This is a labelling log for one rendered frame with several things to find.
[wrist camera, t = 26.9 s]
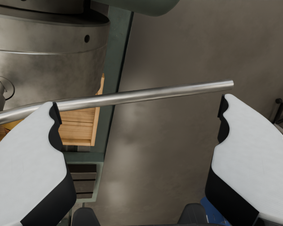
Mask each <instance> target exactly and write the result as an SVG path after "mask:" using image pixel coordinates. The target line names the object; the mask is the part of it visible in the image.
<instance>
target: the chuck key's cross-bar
mask: <svg viewBox="0 0 283 226"><path fill-rule="evenodd" d="M233 87H234V82H233V80H232V79H230V78H229V79H221V80H214V81H206V82H199V83H189V84H181V85H174V86H166V87H156V88H148V89H141V90H134V91H123V92H116V93H108V94H101V95H93V96H83V97H76V98H68V99H61V100H51V101H43V102H37V103H32V104H27V105H23V106H20V107H16V108H12V109H7V110H4V111H0V125H3V124H6V123H10V122H14V121H17V120H21V119H24V118H26V117H28V116H29V115H30V114H32V113H33V112H34V111H36V110H37V109H38V108H39V107H40V106H42V105H43V104H44V103H46V102H56V103H57V106H58V109H59V112H64V111H71V110H78V109H88V108H95V107H102V106H110V105H117V104H127V103H134V102H141V101H149V100H158V99H166V98H173V97H180V96H190V95H197V94H204V93H212V92H219V91H229V90H232V89H233Z"/></svg>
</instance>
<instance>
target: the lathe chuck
mask: <svg viewBox="0 0 283 226"><path fill-rule="evenodd" d="M107 43H108V42H107ZM107 43H106V44H105V45H104V46H102V47H100V48H97V49H94V50H89V51H83V52H69V53H34V52H12V51H2V50H0V76H2V77H4V78H6V79H8V80H9V81H10V82H11V83H12V84H13V85H14V88H15V91H14V94H13V95H12V96H11V97H10V98H8V99H5V105H4V109H3V111H4V110H7V109H12V108H16V107H20V106H23V105H27V104H32V103H37V102H43V101H51V100H61V99H68V98H76V97H83V96H93V95H95V94H96V93H97V92H98V91H99V89H100V88H101V79H102V74H103V70H104V64H105V58H106V49H107Z"/></svg>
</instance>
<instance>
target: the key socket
mask: <svg viewBox="0 0 283 226"><path fill-rule="evenodd" d="M0 81H1V83H2V84H3V86H4V87H5V89H6V92H4V93H3V96H4V97H5V99H8V98H10V97H11V96H12V95H13V94H14V91H15V88H14V85H13V84H12V83H11V82H10V81H9V80H8V79H6V78H4V77H2V76H0Z"/></svg>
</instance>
